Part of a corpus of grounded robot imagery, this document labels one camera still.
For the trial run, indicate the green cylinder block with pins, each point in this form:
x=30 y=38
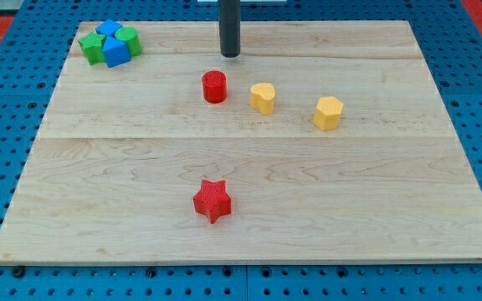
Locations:
x=130 y=36

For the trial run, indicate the green star block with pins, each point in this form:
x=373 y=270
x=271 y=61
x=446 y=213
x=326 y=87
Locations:
x=91 y=46

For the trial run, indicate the yellow hexagon block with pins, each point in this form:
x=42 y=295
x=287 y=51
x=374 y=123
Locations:
x=328 y=113

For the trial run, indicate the red star block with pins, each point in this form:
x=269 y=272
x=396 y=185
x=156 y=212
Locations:
x=212 y=200

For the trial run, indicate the red cylinder block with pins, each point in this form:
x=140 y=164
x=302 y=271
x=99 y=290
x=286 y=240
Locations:
x=214 y=84

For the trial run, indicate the yellow heart block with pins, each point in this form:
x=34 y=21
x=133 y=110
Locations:
x=262 y=98

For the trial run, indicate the blue cube block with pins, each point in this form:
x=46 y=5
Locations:
x=109 y=27

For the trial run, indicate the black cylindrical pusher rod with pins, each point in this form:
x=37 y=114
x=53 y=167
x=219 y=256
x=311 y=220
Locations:
x=229 y=18

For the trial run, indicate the blue triangle block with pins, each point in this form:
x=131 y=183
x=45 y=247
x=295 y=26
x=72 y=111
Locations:
x=116 y=52

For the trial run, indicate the light wooden board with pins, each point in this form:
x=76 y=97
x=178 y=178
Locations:
x=121 y=152

